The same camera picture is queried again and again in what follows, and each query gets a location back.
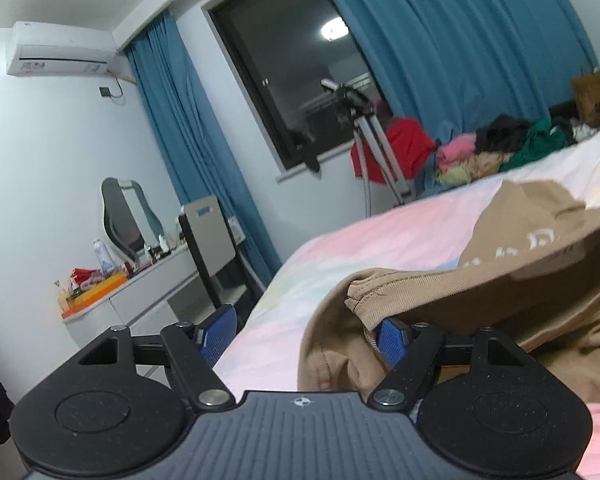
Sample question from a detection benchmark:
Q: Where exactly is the tan printed t-shirt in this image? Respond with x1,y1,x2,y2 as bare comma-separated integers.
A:
298,181,600,403

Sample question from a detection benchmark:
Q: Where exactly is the black and white chair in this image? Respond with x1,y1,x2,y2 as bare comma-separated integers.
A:
178,195,254,330

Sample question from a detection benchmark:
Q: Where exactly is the white vanity dresser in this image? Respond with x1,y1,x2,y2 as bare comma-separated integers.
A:
65,247,204,348

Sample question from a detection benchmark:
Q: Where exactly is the pastel tie-dye bed cover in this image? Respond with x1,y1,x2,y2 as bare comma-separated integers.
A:
215,133,600,479

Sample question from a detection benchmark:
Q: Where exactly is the white spray bottle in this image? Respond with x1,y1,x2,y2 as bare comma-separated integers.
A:
93,240,117,275

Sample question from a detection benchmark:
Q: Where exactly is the orange tray with items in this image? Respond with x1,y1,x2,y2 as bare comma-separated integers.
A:
54,268,128,320

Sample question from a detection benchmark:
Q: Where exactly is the wavy vanity mirror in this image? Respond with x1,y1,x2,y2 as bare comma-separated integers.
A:
100,177,164,266

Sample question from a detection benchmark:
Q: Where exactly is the blue curtain left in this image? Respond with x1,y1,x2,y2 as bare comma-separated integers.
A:
125,11,282,285

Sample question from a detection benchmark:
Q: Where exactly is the blue curtain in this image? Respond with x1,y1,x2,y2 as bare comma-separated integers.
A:
125,11,282,285
332,0,597,143

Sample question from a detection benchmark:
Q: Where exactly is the yellow-green garment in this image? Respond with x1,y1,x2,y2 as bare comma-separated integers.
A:
436,164,471,188

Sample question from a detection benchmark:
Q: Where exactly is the red garment on stand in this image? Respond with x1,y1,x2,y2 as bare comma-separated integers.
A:
350,118,438,184

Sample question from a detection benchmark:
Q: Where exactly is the white tripod stand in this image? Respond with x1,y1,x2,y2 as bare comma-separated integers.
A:
321,78,416,218

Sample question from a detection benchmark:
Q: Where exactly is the pink garment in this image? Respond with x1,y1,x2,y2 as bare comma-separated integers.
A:
437,132,477,168

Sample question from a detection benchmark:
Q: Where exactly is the black garment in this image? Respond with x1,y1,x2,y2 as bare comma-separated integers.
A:
475,114,532,154

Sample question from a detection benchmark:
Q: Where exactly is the blue curtain right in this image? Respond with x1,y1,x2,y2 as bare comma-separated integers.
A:
332,0,597,143

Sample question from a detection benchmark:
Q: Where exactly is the dark window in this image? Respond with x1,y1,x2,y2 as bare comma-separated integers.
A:
210,0,390,172

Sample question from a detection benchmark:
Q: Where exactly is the white air conditioner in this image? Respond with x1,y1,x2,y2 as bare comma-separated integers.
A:
5,22,117,76

